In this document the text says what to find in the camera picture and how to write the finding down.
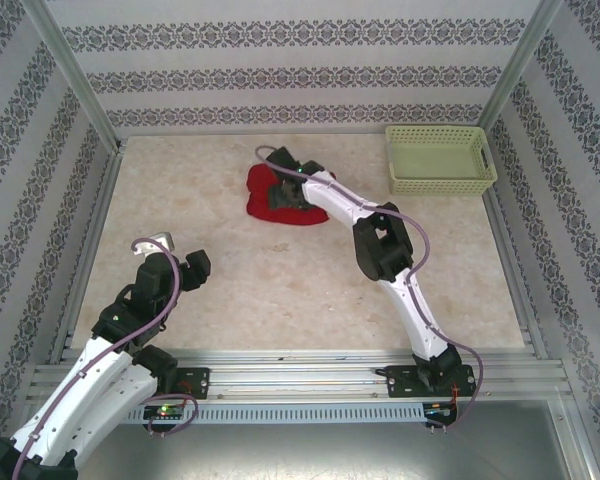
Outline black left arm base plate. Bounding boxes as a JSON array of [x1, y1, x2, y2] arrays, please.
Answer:
[[149, 367, 212, 401]]

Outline pale yellow-green plastic basket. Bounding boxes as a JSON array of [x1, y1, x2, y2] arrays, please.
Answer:
[[384, 124, 499, 197]]

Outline aluminium mounting rail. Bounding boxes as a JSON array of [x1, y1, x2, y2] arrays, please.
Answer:
[[27, 349, 569, 402]]

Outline white slotted cable duct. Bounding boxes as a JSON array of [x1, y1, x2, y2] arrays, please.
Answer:
[[124, 403, 426, 425]]

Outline red t-shirt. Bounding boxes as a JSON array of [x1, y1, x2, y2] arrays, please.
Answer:
[[244, 163, 337, 228]]

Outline aluminium frame post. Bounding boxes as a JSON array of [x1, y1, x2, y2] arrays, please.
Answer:
[[479, 0, 564, 134], [22, 0, 125, 151]]

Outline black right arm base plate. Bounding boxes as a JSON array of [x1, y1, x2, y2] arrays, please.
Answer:
[[385, 363, 479, 400]]

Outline grey metal sheet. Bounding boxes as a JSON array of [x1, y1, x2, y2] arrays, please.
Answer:
[[74, 422, 587, 480]]

